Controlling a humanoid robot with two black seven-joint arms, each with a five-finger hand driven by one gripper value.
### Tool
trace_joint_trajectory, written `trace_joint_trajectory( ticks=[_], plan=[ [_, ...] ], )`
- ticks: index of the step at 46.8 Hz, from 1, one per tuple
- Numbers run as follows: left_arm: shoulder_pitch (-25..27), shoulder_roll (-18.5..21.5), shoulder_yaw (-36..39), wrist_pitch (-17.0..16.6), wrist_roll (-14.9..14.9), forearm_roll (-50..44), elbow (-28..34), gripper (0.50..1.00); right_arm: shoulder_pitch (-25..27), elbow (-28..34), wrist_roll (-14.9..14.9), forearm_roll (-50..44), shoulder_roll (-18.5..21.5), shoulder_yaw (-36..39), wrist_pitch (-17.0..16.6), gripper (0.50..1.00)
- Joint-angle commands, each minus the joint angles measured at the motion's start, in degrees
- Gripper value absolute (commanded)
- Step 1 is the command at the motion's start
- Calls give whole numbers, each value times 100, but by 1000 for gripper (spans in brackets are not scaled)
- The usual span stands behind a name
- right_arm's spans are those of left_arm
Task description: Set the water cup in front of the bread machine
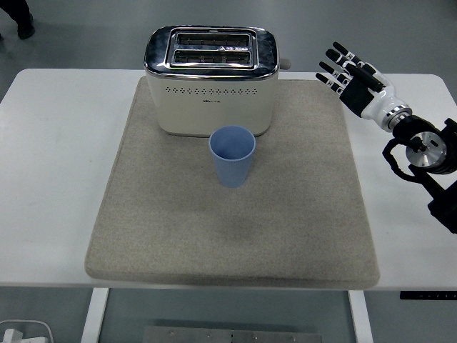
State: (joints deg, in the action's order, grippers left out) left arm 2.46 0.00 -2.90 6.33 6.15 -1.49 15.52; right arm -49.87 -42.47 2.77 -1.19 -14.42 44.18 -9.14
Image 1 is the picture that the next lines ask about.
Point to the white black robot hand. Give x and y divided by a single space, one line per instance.
375 96

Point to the blue ribbed plastic cup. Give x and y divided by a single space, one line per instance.
232 160

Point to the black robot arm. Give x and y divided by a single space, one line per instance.
425 150

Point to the cream chrome two-slot toaster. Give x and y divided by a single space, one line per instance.
210 96

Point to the beige felt table mat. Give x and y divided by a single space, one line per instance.
228 228

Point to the black table control panel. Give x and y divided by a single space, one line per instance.
427 295

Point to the white table leg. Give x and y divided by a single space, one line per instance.
360 318
93 314

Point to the grey metal plate with screws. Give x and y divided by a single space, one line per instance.
232 334

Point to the person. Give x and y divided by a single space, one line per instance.
18 18

